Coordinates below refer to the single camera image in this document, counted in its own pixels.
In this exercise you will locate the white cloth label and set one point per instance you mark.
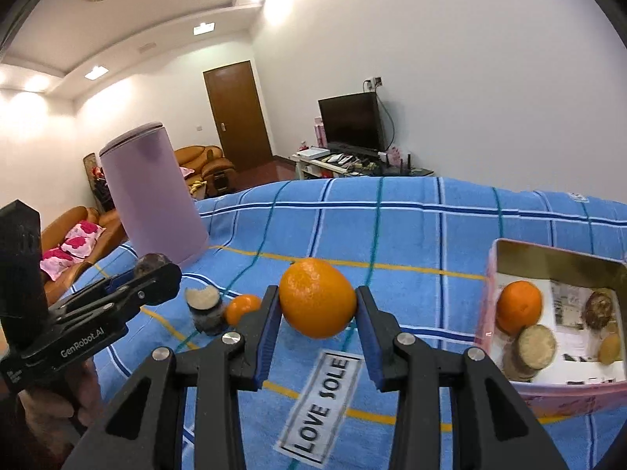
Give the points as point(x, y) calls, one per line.
point(318, 406)

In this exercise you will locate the pink heart pillow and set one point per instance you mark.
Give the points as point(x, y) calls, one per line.
point(83, 240)
point(55, 263)

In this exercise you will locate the orange leather armchair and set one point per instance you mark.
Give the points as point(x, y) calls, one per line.
point(215, 169)

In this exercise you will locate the brownish lemon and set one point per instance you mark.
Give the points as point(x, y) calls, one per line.
point(610, 348)

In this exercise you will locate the wall socket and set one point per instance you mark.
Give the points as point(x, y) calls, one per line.
point(374, 82)

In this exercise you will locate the blue plaid blanket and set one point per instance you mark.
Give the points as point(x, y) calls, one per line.
point(416, 235)

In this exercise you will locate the person's left hand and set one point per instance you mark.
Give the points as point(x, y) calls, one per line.
point(41, 421)

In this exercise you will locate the small orange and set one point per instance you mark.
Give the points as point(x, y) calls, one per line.
point(241, 309)

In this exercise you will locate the cut taro piece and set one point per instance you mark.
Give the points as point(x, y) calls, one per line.
point(536, 350)
point(203, 313)

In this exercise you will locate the banana bunch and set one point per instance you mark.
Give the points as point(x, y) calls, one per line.
point(198, 187)

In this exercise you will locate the pink tin box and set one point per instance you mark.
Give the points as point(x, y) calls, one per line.
point(563, 401)

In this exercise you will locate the brown wooden door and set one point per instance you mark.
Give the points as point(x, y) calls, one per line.
point(237, 112)

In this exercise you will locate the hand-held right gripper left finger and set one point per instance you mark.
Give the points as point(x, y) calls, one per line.
point(270, 342)

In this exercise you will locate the square ceiling light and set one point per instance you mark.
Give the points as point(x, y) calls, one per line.
point(95, 72)
point(204, 28)

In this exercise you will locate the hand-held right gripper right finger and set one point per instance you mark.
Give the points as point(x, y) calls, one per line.
point(368, 342)

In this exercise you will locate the black television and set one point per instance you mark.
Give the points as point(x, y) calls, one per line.
point(350, 120)

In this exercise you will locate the dark brown taro chunk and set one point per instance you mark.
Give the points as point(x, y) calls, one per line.
point(149, 264)

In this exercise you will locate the ceiling vent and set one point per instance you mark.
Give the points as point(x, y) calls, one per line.
point(147, 48)

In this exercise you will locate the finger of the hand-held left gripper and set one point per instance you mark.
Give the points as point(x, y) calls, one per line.
point(156, 284)
point(117, 284)

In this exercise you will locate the white television stand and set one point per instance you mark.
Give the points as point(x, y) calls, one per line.
point(318, 169)

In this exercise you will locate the purple electric kettle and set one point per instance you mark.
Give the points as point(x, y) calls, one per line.
point(152, 191)

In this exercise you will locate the white flat box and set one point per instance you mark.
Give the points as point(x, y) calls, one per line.
point(312, 152)

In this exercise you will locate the orange leather sofa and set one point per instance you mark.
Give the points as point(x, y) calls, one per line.
point(63, 225)

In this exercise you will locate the black router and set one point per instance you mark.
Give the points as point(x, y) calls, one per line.
point(396, 164)

